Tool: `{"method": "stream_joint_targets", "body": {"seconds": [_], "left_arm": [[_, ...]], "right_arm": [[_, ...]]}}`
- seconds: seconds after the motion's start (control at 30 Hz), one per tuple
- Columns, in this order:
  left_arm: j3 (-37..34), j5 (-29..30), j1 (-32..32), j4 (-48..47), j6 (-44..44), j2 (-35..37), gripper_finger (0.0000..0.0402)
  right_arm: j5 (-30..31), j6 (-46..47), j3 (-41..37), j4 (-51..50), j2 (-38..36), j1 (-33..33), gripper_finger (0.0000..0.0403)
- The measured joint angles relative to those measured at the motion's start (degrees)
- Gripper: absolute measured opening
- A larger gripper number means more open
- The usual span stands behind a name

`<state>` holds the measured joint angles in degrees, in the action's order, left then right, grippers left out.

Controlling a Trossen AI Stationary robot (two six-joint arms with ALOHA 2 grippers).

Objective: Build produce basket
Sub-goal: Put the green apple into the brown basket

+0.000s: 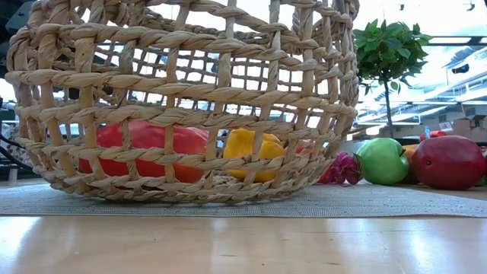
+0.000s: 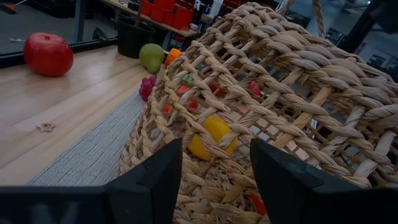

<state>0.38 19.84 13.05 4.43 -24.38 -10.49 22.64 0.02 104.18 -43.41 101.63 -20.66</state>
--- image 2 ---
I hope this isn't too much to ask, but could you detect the orange fruit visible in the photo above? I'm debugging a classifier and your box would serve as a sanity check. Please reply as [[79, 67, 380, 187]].
[[164, 48, 183, 68]]

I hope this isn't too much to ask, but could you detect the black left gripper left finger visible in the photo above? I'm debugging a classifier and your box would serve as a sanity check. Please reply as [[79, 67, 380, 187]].
[[0, 138, 183, 224]]

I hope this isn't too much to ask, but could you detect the purple grape bunch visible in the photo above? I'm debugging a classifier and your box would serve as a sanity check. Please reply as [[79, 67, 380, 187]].
[[138, 75, 158, 102]]

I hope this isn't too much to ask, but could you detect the red storage bin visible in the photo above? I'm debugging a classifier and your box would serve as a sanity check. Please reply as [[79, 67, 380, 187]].
[[172, 4, 195, 31], [150, 5, 167, 22], [141, 0, 155, 17]]

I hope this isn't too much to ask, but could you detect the grey woven placemat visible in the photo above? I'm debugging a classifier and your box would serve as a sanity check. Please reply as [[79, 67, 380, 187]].
[[27, 90, 147, 187]]

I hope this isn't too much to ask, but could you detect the green plant in black pot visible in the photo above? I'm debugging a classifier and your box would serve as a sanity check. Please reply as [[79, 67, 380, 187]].
[[116, 0, 156, 60]]

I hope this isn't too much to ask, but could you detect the red apple with yellow patch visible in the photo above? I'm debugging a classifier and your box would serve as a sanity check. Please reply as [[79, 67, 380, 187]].
[[23, 32, 75, 78]]

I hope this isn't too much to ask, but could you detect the green pear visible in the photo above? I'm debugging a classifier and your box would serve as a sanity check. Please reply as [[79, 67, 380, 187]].
[[139, 43, 165, 75]]

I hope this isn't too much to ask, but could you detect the red bell pepper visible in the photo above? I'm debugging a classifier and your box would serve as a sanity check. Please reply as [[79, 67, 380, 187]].
[[248, 80, 262, 96]]

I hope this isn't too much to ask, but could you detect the small red tomato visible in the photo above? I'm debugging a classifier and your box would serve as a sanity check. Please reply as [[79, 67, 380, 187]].
[[163, 84, 200, 113]]

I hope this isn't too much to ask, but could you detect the yellow bell pepper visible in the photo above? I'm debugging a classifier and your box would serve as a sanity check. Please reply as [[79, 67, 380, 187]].
[[187, 114, 239, 161]]

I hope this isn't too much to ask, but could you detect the grey table leg frame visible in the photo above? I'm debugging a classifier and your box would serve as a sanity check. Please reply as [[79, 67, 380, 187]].
[[73, 0, 87, 44]]

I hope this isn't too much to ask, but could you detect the black frame clamp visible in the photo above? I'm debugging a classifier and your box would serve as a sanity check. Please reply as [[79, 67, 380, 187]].
[[92, 26, 110, 42]]

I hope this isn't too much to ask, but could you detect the woven straw basket with handles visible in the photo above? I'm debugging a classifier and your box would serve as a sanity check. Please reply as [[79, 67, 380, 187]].
[[118, 0, 398, 224]]

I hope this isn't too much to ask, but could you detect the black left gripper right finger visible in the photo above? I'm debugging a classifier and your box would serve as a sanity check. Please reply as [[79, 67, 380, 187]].
[[249, 138, 398, 224]]

